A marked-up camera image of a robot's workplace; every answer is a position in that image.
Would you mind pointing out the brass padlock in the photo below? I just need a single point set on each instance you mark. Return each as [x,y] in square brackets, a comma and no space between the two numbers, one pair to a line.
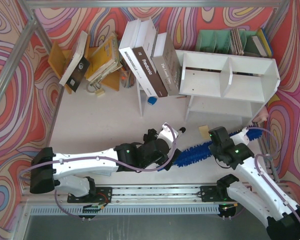
[95,89]

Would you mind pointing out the yellow wooden book stand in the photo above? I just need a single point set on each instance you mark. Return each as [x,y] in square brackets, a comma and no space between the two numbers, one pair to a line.
[57,59]

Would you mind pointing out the blue yellow book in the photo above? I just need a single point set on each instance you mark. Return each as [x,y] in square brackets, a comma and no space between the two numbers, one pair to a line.
[265,41]

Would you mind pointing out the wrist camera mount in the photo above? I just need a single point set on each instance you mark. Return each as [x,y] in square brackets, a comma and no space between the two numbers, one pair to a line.
[168,134]
[241,137]

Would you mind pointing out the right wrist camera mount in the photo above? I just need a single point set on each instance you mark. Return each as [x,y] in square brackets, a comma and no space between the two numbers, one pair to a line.
[241,137]

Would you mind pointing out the pink pig toy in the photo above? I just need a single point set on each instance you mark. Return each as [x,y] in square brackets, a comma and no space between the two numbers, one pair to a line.
[261,116]

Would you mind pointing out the brown Fredonia book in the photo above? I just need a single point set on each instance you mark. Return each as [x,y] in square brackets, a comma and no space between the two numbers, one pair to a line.
[150,82]

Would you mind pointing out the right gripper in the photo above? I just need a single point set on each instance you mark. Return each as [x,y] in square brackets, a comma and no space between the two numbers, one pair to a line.
[217,135]

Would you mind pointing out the grey Lonely Ones book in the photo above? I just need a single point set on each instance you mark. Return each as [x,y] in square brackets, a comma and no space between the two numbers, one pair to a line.
[167,63]

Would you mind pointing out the white Mademoiselle book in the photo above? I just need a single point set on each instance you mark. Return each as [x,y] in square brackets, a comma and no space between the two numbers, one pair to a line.
[126,46]

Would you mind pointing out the tan sticky note pad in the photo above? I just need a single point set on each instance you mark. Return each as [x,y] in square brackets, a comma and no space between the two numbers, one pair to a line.
[204,131]

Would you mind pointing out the stack of yellow books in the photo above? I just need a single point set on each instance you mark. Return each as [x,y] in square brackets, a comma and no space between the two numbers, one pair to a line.
[104,61]

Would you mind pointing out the brown notebooks in organizer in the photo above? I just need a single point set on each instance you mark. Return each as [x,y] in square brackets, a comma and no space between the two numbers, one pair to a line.
[236,44]

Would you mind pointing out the clear pencil cup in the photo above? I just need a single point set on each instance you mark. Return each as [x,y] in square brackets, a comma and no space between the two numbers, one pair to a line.
[127,78]

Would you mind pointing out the blue tape measure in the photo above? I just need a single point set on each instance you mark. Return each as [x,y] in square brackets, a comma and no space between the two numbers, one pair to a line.
[152,100]

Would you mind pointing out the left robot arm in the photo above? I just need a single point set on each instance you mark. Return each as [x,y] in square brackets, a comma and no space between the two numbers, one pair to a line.
[50,170]

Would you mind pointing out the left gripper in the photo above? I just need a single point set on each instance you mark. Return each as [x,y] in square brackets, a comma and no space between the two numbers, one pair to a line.
[172,157]

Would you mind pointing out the green desk organizer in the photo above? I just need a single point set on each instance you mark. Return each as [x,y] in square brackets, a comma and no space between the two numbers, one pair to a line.
[219,41]

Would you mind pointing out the white bookshelf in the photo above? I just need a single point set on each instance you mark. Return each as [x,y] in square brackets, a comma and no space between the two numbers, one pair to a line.
[227,86]

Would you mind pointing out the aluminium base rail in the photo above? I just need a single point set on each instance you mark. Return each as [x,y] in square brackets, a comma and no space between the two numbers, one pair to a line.
[147,194]

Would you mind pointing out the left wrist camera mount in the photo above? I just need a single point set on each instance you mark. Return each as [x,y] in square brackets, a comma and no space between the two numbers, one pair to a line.
[168,134]

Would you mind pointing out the black and white book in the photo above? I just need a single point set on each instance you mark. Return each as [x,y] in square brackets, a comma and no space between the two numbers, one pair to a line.
[76,64]

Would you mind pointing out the blue microfiber duster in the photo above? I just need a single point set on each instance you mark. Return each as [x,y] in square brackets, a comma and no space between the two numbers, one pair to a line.
[197,152]

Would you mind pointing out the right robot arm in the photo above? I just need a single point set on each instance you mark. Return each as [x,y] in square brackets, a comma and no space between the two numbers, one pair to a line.
[276,210]

